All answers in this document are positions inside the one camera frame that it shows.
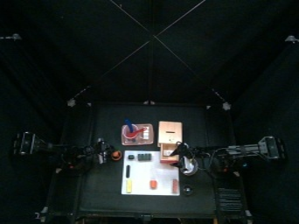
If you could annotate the orange toy carrot top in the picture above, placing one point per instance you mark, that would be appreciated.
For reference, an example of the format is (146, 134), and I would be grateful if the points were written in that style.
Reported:
(117, 155)

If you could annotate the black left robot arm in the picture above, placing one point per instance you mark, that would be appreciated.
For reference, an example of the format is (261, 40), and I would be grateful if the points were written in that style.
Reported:
(58, 148)

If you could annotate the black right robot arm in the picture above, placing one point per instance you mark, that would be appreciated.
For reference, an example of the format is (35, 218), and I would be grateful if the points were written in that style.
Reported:
(241, 150)

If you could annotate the orange toy carrot piece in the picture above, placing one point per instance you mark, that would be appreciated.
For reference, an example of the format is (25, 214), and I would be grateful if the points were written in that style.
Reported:
(154, 184)

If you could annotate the wooden drawer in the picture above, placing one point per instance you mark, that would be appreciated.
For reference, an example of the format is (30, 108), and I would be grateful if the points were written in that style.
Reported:
(169, 154)

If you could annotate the small black cube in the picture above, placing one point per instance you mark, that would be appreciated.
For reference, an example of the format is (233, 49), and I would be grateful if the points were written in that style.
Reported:
(132, 157)

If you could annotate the black stick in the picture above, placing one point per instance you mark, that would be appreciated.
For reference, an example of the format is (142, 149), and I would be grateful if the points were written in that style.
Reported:
(128, 171)

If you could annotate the wooden box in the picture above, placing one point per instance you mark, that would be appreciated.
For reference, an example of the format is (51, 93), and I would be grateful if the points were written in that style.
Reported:
(170, 133)

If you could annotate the white cutting board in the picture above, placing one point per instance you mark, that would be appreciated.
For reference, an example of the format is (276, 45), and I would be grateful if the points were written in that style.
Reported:
(156, 172)

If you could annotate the red rimmed clear cup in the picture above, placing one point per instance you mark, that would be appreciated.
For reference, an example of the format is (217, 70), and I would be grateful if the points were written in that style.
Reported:
(130, 133)

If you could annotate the pink transparent tray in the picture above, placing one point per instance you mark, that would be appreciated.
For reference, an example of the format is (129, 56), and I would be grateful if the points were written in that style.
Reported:
(137, 135)

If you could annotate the red toy food stick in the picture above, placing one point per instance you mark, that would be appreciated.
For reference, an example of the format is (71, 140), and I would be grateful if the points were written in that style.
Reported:
(176, 186)

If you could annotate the dark green toy block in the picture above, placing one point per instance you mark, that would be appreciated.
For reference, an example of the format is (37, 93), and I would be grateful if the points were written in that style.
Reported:
(145, 157)

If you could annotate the red toy spoon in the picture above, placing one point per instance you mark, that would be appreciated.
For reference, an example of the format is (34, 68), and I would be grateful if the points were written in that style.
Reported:
(138, 131)

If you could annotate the small black round lid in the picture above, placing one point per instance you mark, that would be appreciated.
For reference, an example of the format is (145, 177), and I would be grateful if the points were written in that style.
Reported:
(188, 189)

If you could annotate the blue toy utensil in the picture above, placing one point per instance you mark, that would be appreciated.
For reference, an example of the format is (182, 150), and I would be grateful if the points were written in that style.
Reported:
(129, 123)

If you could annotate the white checkered item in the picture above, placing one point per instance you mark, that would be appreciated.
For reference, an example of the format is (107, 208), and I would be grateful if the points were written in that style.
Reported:
(146, 134)

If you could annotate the yellow toy food stick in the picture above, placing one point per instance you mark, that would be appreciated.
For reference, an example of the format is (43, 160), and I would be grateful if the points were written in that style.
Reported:
(129, 185)

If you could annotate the silver frame corner bracket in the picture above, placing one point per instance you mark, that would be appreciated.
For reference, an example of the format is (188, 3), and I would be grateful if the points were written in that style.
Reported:
(292, 38)
(71, 102)
(15, 36)
(226, 106)
(149, 102)

